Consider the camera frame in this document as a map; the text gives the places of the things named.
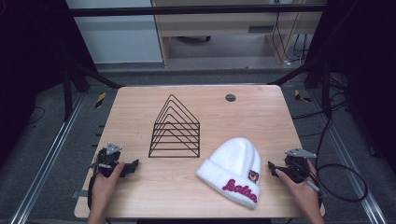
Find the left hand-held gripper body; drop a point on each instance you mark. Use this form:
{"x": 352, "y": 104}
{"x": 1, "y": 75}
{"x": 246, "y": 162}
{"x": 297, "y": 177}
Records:
{"x": 107, "y": 160}

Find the grey metal table bracket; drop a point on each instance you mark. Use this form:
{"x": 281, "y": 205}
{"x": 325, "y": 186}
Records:
{"x": 79, "y": 194}

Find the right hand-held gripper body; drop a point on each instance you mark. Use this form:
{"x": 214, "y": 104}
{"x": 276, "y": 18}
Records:
{"x": 297, "y": 165}

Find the white cabinet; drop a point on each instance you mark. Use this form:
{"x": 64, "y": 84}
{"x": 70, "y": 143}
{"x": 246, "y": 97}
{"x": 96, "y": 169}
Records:
{"x": 118, "y": 37}

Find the black frame post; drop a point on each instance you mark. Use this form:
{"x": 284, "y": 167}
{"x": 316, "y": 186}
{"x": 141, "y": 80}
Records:
{"x": 326, "y": 93}
{"x": 67, "y": 93}

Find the person's right hand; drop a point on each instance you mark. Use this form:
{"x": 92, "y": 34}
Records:
{"x": 306, "y": 194}

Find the yellow black floor tape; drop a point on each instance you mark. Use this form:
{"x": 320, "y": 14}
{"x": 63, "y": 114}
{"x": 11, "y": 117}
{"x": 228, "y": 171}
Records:
{"x": 300, "y": 96}
{"x": 100, "y": 100}

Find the black diagonal frame brace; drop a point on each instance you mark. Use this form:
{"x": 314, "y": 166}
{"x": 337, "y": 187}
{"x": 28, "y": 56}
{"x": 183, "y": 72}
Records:
{"x": 96, "y": 75}
{"x": 295, "y": 73}

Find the black horizontal frame bar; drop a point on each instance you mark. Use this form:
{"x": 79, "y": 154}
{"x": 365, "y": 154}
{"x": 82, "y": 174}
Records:
{"x": 186, "y": 11}

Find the person's left hand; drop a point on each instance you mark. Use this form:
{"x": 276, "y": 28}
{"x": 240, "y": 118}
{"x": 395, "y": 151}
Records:
{"x": 102, "y": 193}

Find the aluminium floor rail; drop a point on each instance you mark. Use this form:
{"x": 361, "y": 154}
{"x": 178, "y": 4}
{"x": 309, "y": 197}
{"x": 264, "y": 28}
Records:
{"x": 46, "y": 161}
{"x": 351, "y": 161}

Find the black curtain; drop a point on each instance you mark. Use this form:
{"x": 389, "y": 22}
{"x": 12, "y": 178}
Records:
{"x": 364, "y": 62}
{"x": 28, "y": 62}

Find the grey round table grommet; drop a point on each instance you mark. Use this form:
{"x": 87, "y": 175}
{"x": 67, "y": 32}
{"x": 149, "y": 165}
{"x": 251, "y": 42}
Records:
{"x": 230, "y": 97}

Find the light wooden desk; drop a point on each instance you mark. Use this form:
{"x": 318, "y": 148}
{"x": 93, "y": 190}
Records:
{"x": 218, "y": 25}

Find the white fluffy knit beanie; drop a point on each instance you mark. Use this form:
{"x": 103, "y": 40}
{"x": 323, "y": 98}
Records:
{"x": 233, "y": 168}

